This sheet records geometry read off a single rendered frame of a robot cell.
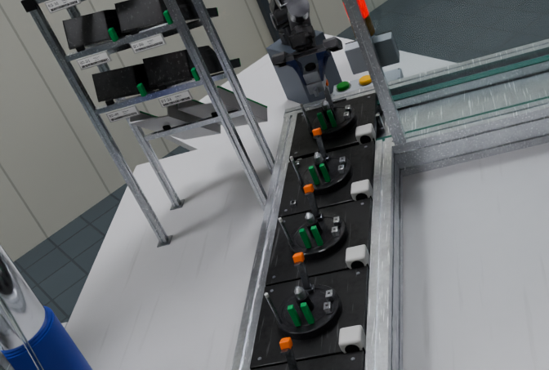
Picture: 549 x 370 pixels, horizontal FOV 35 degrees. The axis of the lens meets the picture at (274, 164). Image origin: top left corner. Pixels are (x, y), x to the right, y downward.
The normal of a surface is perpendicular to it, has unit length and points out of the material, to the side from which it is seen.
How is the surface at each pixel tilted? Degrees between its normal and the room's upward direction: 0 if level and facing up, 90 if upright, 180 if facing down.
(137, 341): 0
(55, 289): 0
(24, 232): 90
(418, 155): 90
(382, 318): 0
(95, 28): 65
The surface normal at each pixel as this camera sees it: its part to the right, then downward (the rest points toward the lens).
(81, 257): -0.36, -0.79
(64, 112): 0.55, 0.25
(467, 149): -0.12, 0.57
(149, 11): -0.40, 0.21
